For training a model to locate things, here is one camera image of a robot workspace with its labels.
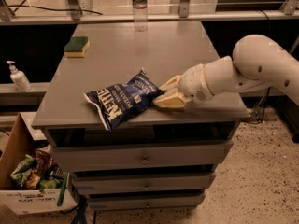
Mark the white pump dispenser bottle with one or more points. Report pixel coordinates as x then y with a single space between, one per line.
18 77

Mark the top grey drawer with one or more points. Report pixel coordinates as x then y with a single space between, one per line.
150 155

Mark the bottom grey drawer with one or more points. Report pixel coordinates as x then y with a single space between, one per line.
147 201

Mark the brown snack bag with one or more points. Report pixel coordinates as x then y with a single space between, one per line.
42 163

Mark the metal frame rail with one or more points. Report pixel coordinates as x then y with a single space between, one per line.
247 15

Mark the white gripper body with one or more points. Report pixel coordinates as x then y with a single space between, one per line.
193 82

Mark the grey drawer cabinet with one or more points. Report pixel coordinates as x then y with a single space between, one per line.
116 54

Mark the green yellow sponge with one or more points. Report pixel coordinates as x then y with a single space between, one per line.
77 46

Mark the middle grey drawer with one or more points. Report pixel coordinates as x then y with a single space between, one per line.
140 183

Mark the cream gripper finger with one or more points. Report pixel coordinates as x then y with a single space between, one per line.
171 84
172 99

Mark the cardboard box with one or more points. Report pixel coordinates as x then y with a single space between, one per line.
23 140

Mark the green marker pen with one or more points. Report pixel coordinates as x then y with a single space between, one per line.
62 191

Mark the clear water bottle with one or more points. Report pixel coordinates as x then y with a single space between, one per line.
140 15

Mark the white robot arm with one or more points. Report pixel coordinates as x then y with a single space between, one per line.
257 63

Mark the green snack bag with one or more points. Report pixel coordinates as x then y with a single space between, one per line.
23 170

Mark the blue chip bag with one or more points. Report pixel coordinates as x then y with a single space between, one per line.
117 103

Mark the grey drawer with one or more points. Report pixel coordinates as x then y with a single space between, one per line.
150 155
147 201
140 183

